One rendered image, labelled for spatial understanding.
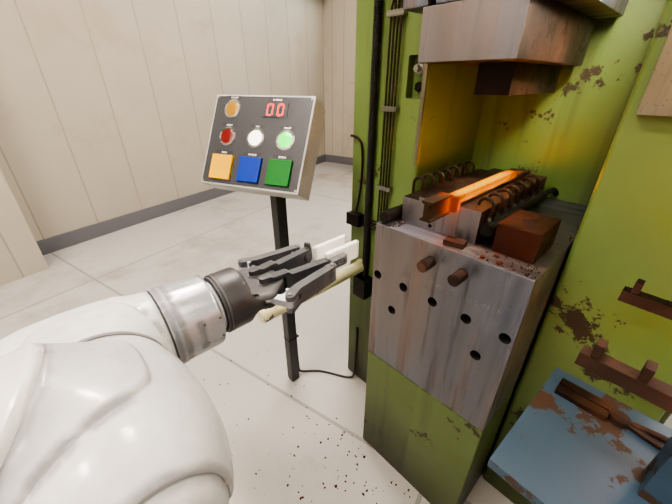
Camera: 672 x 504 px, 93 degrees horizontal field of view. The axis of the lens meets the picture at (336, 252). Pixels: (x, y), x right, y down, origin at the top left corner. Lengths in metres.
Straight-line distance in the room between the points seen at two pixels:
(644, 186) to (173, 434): 0.80
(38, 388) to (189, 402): 0.07
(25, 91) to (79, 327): 3.07
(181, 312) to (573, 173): 1.08
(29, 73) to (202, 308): 3.09
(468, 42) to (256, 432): 1.42
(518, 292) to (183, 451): 0.62
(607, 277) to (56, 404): 0.87
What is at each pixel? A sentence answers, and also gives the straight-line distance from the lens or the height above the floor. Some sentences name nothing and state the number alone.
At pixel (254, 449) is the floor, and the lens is 1.46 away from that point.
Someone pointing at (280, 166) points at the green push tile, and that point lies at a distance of 0.94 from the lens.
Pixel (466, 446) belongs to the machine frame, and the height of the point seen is 0.38.
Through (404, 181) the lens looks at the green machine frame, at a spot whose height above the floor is 0.97.
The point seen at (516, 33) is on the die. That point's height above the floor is 1.31.
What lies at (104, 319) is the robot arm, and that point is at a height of 1.05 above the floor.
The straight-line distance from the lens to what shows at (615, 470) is 0.77.
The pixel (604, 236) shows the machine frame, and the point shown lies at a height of 0.96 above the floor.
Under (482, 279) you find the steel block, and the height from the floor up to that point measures 0.88.
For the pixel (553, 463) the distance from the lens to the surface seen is 0.72.
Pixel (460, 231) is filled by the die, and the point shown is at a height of 0.94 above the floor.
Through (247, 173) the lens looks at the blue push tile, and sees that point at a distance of 0.99.
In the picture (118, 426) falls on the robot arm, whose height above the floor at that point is 1.09.
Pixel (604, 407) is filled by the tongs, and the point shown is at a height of 0.70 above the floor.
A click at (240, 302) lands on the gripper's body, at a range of 0.39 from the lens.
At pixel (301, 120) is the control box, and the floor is 1.14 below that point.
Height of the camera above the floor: 1.24
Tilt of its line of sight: 28 degrees down
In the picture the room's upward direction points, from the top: straight up
